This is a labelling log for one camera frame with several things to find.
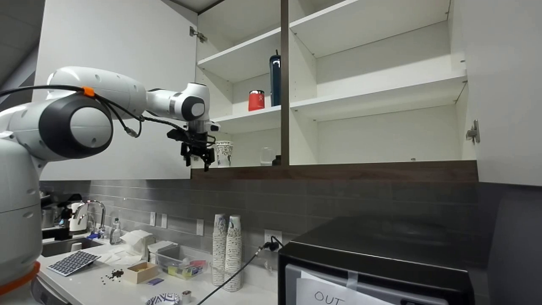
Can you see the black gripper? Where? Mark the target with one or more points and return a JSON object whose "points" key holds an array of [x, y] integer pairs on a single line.
{"points": [[196, 140]]}

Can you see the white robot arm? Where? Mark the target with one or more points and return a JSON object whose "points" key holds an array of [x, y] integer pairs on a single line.
{"points": [[72, 123]]}

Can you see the red cup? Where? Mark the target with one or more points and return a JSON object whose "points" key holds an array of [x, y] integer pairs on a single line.
{"points": [[255, 100]]}

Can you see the patterned paper cup stack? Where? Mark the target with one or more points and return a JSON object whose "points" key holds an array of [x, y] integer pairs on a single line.
{"points": [[233, 254], [218, 247]]}

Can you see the white paper bag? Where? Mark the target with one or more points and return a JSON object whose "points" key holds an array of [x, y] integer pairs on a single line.
{"points": [[137, 239]]}

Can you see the clear plastic container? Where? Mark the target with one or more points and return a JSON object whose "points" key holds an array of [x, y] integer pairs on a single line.
{"points": [[179, 264]]}

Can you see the clear soap bottle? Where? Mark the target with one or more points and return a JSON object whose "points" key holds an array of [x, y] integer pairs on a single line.
{"points": [[115, 233]]}

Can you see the dark blue bottle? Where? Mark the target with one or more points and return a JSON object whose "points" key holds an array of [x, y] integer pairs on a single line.
{"points": [[274, 78]]}

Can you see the metal door hinge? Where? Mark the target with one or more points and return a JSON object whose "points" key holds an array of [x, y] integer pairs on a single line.
{"points": [[472, 132], [196, 33]]}

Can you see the steel kettle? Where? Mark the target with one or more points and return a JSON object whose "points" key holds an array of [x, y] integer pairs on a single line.
{"points": [[84, 216]]}

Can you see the small cardboard box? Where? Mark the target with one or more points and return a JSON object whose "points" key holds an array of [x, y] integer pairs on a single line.
{"points": [[139, 272]]}

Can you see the small glass jar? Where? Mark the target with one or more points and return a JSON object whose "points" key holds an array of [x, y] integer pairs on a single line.
{"points": [[186, 296]]}

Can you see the small black keys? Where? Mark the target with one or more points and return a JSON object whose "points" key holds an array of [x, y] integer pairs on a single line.
{"points": [[113, 274]]}

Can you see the white cabinet door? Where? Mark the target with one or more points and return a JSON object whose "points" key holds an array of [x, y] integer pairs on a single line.
{"points": [[501, 84], [111, 33]]}

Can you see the steel sink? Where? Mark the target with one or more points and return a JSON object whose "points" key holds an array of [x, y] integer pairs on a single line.
{"points": [[69, 245]]}

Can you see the grey ribbed mat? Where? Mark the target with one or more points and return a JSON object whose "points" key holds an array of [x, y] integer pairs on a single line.
{"points": [[72, 262]]}

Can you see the white cabinet with shelves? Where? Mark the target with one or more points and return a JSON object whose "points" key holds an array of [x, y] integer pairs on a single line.
{"points": [[365, 84]]}

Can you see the white paper sign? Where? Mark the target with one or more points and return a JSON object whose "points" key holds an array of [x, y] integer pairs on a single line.
{"points": [[332, 293]]}

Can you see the black microwave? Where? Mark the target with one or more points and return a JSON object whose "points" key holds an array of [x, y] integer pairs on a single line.
{"points": [[389, 247]]}

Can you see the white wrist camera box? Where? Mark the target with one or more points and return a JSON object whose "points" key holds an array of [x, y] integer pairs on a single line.
{"points": [[211, 125]]}

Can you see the white double wall outlet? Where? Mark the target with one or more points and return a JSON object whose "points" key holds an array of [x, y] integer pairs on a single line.
{"points": [[274, 235]]}

